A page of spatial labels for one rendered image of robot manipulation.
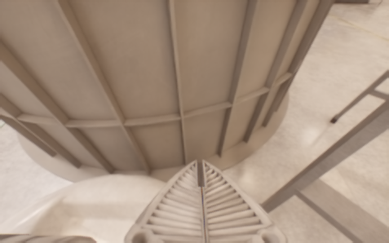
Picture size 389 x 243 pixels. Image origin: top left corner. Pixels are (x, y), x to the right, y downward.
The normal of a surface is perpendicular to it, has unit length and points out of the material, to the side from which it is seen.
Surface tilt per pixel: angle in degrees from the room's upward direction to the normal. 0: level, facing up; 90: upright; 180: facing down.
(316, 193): 0
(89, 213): 70
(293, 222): 0
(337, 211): 0
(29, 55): 90
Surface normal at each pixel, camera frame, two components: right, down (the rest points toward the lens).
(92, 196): -0.01, -0.69
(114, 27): 0.15, 0.72
